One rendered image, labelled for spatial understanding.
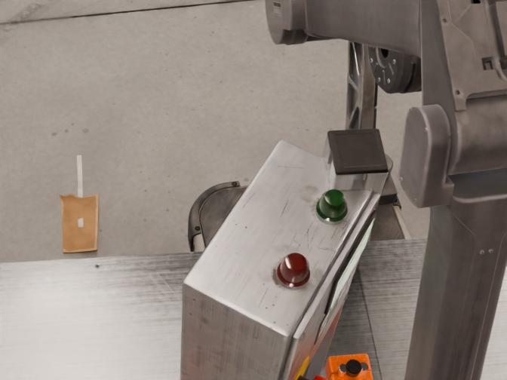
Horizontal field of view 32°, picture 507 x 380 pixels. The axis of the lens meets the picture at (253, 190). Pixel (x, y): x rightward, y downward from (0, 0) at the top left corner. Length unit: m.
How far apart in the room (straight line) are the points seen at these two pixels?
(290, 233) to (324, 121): 2.04
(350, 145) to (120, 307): 0.74
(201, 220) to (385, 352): 0.90
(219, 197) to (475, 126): 1.69
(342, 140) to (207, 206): 1.49
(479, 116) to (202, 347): 0.31
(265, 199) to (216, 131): 1.95
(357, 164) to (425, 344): 0.15
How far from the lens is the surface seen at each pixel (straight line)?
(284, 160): 0.77
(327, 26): 0.87
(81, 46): 2.92
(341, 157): 0.75
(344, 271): 0.74
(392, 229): 2.26
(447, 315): 0.69
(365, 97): 1.94
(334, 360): 0.99
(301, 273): 0.68
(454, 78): 0.59
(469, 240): 0.65
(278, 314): 0.69
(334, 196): 0.72
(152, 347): 1.38
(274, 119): 2.73
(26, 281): 1.45
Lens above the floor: 2.08
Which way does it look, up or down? 54 degrees down
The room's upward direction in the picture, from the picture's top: 8 degrees clockwise
